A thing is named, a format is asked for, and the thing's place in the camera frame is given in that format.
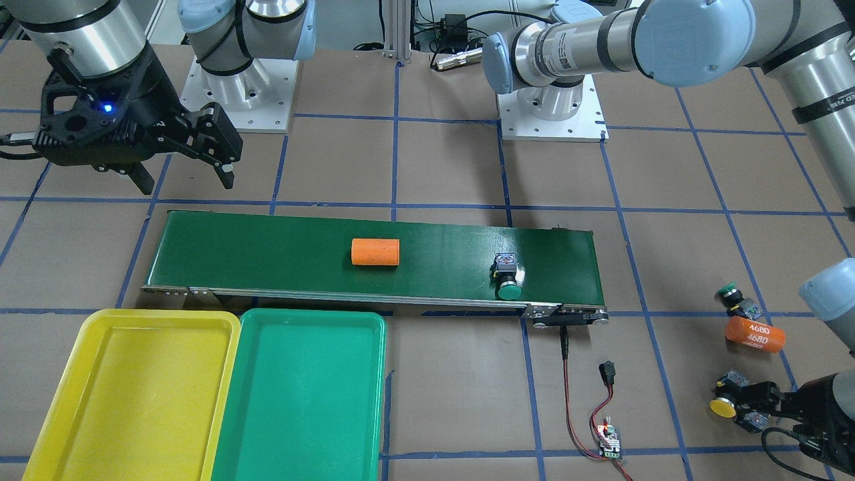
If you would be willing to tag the yellow plastic tray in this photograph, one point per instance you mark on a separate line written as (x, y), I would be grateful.
(142, 397)

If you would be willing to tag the green conveyor belt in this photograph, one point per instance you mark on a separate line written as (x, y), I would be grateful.
(551, 276)

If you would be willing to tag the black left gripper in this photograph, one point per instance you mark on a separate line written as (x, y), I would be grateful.
(804, 405)

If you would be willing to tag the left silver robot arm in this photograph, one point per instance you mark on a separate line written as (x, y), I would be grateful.
(801, 44)

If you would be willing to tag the aluminium frame post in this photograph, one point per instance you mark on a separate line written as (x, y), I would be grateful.
(397, 30)

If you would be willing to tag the orange cylinder with 4680 label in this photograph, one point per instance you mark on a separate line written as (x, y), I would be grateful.
(754, 334)

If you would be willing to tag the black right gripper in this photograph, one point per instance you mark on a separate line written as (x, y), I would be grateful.
(148, 102)

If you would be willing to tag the plain orange cylinder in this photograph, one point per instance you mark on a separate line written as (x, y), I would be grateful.
(375, 251)

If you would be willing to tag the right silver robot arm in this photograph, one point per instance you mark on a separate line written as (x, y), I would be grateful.
(103, 36)

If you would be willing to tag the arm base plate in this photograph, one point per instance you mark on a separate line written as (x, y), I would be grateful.
(257, 100)
(554, 113)

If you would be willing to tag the small motor controller board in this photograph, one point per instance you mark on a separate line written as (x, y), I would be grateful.
(610, 442)

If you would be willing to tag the green plastic tray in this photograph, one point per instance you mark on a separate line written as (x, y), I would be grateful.
(305, 397)

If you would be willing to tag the green push button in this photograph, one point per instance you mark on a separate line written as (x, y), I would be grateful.
(736, 304)
(504, 273)

